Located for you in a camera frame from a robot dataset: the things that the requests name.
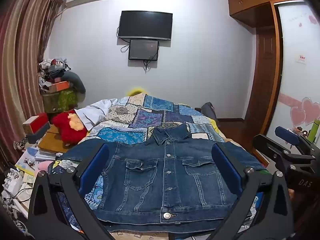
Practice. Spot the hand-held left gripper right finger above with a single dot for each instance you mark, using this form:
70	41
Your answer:
226	170

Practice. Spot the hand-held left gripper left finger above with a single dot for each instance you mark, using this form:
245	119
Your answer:
93	170

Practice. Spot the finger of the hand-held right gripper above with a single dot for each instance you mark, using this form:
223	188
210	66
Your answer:
265	146
288	135

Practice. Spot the blue denim jacket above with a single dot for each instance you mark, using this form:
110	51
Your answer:
162	180

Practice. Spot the pile of clothes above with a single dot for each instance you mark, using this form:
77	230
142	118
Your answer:
53	68

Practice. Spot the green bottle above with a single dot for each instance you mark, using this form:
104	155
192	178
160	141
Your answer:
313	131

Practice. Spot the yellow bed sheet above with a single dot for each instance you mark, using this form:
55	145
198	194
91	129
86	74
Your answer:
215	126

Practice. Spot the pink soft item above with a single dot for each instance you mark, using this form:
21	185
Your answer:
43	167

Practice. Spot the brown cardboard sheet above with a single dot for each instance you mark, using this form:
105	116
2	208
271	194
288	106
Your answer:
51	142

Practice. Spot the red plush toy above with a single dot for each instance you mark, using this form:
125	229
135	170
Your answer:
65	127

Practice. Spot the white pillow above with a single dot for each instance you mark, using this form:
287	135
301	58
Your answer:
92	115

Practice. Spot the white wardrobe sliding door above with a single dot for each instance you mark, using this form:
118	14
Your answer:
297	80

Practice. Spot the brown wooden door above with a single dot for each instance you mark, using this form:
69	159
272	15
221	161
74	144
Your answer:
262	80

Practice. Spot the dark grey bag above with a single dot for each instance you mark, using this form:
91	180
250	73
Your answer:
208	111

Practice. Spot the stack of papers and books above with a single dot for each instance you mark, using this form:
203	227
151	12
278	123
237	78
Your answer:
30	161

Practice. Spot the dark grey box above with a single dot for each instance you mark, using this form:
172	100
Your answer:
38	136

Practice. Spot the red box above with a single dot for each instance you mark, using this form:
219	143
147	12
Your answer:
36	123

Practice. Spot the blue patchwork quilt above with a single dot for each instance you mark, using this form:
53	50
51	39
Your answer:
150	120

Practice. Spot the green cloth covered cabinet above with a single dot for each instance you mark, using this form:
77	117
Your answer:
60	101

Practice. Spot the black white patterned cloth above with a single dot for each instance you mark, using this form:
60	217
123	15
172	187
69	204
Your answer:
20	144

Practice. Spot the white power strip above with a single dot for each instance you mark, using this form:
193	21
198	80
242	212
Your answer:
11	180

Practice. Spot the yellow fuzzy item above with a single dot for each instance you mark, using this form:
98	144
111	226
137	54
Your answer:
135	92

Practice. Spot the grey bolster pillow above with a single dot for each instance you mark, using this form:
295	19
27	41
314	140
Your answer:
76	81

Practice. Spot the orange box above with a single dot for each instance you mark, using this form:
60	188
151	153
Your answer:
58	86

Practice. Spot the wooden overhead cabinet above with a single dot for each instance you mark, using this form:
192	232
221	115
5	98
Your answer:
252	5

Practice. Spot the striped brown curtain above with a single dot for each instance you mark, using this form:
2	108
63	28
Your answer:
20	55

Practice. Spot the small black wall monitor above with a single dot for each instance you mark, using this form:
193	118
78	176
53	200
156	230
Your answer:
143	50

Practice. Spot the black wall television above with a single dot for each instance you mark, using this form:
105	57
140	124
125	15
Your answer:
145	25

